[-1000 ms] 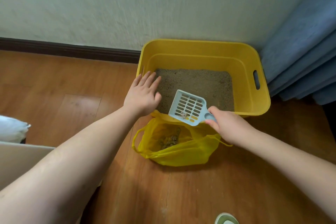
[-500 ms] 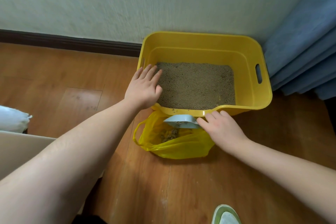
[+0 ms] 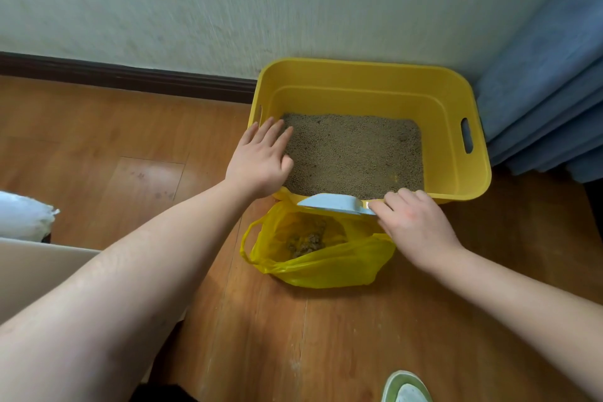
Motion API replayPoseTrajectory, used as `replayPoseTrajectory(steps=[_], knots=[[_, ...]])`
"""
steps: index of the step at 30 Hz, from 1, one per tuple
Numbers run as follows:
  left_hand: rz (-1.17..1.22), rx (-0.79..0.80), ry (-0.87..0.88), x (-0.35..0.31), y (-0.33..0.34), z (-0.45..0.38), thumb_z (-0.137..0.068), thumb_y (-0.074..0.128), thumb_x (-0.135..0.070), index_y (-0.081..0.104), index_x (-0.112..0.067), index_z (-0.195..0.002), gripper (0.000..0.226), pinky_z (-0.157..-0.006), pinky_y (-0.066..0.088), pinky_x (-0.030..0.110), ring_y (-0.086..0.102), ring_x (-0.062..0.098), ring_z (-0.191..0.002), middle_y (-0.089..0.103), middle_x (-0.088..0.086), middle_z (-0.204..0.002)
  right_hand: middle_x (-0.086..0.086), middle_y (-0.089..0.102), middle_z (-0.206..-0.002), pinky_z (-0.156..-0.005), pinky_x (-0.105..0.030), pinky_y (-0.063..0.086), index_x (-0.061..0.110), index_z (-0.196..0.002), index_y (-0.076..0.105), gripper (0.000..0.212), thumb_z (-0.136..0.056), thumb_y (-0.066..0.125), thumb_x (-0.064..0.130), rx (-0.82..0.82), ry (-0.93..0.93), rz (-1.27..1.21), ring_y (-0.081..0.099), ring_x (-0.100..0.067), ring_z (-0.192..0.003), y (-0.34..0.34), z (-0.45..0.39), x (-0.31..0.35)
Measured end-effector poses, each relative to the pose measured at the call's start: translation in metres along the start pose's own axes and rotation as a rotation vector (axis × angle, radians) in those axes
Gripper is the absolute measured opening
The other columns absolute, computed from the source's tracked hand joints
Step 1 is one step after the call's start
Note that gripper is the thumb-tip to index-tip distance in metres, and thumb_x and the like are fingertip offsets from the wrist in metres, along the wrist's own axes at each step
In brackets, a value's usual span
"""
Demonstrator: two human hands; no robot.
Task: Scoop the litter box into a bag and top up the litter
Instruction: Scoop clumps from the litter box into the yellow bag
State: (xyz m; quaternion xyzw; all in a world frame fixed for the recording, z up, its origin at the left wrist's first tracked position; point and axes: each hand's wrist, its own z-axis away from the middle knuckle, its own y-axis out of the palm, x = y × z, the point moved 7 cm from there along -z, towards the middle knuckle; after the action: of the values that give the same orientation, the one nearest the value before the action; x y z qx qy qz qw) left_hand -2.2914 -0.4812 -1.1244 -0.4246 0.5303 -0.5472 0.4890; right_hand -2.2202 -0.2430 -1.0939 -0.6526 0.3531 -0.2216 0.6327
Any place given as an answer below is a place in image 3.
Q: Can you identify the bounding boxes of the black trousers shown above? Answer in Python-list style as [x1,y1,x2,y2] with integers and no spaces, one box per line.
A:
[129,383,198,402]

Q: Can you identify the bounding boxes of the person's right forearm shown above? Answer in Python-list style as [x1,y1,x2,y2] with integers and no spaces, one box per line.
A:
[433,246,603,402]

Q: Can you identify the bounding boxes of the pale blue litter scoop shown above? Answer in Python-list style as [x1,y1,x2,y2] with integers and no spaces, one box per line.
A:
[296,193,378,217]

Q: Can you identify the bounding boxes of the yellow litter box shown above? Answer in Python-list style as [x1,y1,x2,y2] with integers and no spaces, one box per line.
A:
[247,57,492,205]

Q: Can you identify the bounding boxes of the yellow plastic bag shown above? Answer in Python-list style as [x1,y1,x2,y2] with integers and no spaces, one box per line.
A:
[240,201,396,290]

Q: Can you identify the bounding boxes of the person's right white-green shoe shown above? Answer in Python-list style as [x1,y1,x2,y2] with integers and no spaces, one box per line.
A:
[380,370,433,402]

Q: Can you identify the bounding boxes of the white bed frame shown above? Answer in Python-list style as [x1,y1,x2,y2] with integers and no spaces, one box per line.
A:
[0,237,102,325]

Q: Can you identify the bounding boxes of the person's left hand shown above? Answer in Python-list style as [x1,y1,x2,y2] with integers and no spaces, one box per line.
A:
[225,116,295,200]

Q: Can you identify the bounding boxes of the person's right hand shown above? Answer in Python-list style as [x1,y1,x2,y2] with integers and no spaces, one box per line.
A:
[367,187,465,275]

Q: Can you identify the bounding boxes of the blue pleated curtain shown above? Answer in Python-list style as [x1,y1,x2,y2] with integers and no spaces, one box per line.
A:
[473,0,603,185]

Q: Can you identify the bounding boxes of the dark baseboard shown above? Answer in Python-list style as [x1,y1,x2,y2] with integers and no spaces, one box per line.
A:
[0,51,603,228]

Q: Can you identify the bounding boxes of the person's left forearm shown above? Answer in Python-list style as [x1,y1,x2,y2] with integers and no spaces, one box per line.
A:
[0,180,255,402]

